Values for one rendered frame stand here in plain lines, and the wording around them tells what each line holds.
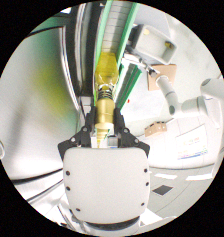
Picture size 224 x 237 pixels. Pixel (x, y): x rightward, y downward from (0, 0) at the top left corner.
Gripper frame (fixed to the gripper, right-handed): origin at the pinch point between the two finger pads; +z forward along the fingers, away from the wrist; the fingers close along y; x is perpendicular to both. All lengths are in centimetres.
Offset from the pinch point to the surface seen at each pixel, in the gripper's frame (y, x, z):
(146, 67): 13.9, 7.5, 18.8
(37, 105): -12.5, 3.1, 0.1
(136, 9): 3.8, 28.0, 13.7
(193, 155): 360, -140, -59
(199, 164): 362, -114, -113
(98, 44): -3.5, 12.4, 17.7
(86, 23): -13.6, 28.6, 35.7
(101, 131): -0.1, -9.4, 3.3
